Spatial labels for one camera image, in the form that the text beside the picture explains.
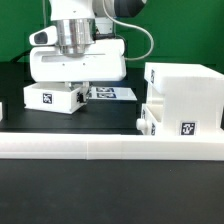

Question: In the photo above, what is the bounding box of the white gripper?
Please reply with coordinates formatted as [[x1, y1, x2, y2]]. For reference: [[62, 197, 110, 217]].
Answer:
[[30, 39, 126, 104]]

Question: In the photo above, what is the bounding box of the white drawer tray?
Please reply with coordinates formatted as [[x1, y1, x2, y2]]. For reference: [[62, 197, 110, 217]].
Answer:
[[136, 104, 163, 136], [23, 82, 85, 114]]

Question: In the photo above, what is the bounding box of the white drawer cabinet box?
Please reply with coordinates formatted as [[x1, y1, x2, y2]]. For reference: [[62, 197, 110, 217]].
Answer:
[[142, 62, 224, 137]]

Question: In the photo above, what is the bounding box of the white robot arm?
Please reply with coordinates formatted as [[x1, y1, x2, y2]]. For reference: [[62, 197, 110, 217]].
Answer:
[[24, 0, 147, 113]]

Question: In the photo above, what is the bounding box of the paper sheet with markers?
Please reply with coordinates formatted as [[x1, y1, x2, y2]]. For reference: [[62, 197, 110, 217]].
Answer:
[[89, 86, 137, 101]]

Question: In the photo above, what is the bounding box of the white U-shaped fence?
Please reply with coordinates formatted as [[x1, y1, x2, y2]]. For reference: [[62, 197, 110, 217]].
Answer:
[[0, 101, 224, 161]]

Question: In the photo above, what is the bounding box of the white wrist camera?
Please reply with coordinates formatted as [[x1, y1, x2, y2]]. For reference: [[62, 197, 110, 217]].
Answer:
[[29, 25, 58, 46]]

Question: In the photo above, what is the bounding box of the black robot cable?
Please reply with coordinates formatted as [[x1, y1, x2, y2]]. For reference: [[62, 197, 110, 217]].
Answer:
[[10, 49, 32, 64]]

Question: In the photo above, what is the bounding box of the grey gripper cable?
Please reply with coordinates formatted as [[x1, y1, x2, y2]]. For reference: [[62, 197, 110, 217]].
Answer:
[[102, 0, 155, 62]]

